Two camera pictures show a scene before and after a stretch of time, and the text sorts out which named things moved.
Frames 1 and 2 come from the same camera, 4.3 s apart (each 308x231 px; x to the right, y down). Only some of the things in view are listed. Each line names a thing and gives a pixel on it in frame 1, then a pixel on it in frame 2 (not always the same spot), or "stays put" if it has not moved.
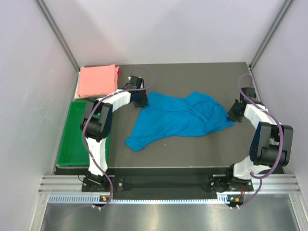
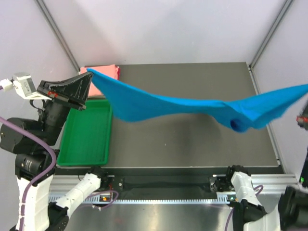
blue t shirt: x=164 y=116 -> x=130 y=100
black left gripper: x=144 y=102 -> x=78 y=87
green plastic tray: x=72 y=150 stays put
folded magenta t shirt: x=119 y=77 stays put
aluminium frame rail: x=267 y=183 stays put
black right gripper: x=230 y=114 -> x=302 y=117
